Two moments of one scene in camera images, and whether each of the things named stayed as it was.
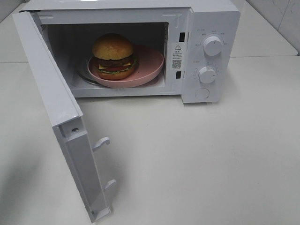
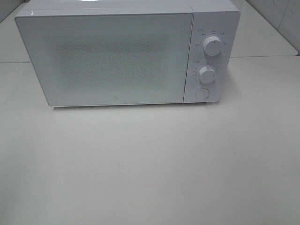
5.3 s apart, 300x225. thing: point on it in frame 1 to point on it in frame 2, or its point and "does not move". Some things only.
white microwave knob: x=207 y=74 does not move
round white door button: x=202 y=93 does not move
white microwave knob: x=212 y=46 does not move
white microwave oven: x=65 y=115 to x=105 y=59
